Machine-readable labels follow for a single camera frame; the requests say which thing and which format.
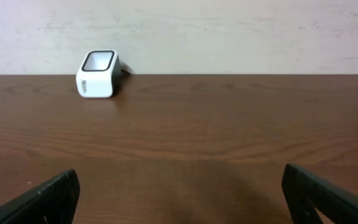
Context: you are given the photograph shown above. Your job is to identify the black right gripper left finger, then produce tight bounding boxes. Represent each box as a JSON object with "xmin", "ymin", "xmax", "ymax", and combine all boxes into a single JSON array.
[{"xmin": 0, "ymin": 169, "xmax": 80, "ymax": 223}]

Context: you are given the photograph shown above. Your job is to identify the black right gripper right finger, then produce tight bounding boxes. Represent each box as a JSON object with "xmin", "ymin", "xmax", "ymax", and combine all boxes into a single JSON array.
[{"xmin": 282, "ymin": 163, "xmax": 358, "ymax": 223}]

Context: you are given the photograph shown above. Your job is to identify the white barcode scanner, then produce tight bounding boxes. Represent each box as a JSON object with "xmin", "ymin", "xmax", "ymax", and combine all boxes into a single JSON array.
[{"xmin": 76, "ymin": 50, "xmax": 131, "ymax": 98}]

